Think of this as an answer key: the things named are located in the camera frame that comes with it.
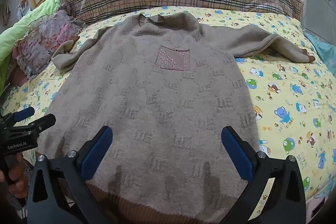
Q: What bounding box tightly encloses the beige knitted sweater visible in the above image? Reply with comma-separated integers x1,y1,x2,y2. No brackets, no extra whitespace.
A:
37,12,316,224

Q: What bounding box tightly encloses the floral ruffled pillow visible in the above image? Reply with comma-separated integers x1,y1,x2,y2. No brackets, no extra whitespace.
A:
12,2,87,81

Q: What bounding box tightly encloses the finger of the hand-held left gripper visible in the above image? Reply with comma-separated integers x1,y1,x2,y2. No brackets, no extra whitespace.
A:
5,113,56,136
0,107,35,130

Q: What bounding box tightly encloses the yellow cartoon printed bed sheet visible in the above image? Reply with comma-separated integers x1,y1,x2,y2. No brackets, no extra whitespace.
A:
0,5,336,224

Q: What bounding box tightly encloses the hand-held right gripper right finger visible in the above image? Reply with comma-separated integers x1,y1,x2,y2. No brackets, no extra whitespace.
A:
221,126,307,224

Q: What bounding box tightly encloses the pink white cloth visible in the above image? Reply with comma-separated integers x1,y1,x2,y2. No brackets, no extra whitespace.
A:
297,0,308,30

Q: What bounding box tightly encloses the teal cloth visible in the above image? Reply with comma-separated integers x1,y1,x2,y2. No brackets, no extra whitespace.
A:
304,32,336,70

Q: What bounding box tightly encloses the light green blanket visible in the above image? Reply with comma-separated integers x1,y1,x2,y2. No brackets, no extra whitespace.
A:
0,0,62,98

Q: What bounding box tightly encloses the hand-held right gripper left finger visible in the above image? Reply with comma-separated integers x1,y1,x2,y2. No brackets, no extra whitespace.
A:
28,126,114,224

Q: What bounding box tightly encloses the person's left hand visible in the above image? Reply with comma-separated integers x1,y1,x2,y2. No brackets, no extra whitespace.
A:
0,152,33,210

